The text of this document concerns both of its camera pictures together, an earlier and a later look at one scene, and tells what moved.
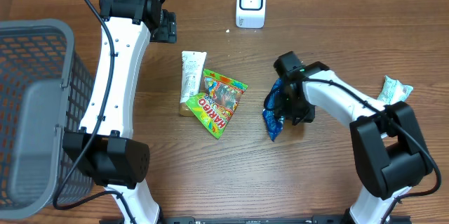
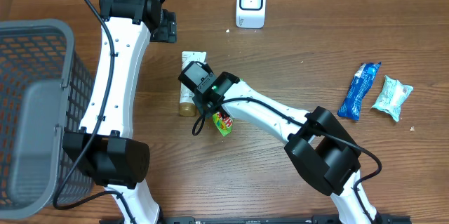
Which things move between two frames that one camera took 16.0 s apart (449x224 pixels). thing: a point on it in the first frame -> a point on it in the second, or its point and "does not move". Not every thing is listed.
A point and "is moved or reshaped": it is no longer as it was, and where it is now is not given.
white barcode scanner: [250, 5] does not move
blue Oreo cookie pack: [274, 123] is moved or reshaped
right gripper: [308, 116] -> [207, 113]
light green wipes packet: [393, 91] does not move
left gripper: [168, 31] does not move
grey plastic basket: [45, 91] does not move
